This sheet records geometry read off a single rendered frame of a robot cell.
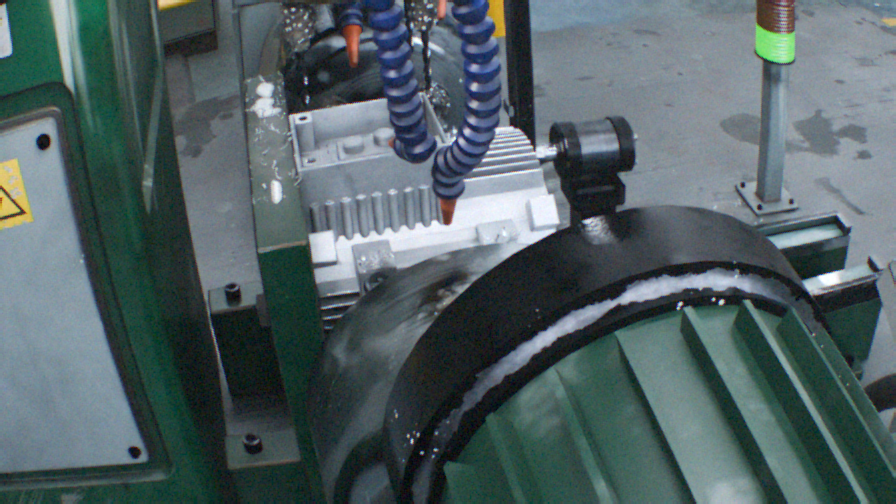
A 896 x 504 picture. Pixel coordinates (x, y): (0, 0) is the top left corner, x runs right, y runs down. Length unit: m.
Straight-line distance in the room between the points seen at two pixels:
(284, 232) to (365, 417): 0.18
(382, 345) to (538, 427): 0.35
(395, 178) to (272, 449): 0.26
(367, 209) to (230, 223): 0.60
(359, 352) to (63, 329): 0.24
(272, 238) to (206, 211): 0.73
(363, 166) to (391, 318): 0.20
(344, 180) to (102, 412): 0.28
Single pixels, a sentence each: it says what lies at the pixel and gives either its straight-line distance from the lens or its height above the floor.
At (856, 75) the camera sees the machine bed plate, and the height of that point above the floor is 0.80.
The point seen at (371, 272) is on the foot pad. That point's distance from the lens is 0.84.
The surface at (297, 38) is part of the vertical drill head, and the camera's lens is 0.79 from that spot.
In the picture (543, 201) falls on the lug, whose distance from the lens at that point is 0.88.
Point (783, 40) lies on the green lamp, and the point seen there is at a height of 1.07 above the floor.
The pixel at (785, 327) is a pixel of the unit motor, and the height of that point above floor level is 1.35.
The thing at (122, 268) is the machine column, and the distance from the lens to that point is 0.73.
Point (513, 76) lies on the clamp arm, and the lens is 1.03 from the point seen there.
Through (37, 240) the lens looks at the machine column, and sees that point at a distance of 0.72.
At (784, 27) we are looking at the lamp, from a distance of 1.33.
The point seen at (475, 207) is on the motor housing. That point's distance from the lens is 0.89.
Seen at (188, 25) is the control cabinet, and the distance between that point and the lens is 4.08.
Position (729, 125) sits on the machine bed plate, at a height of 0.80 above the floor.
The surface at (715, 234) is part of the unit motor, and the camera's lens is 0.36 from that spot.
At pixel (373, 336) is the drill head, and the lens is 0.67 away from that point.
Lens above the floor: 1.56
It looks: 35 degrees down
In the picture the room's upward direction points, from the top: 4 degrees counter-clockwise
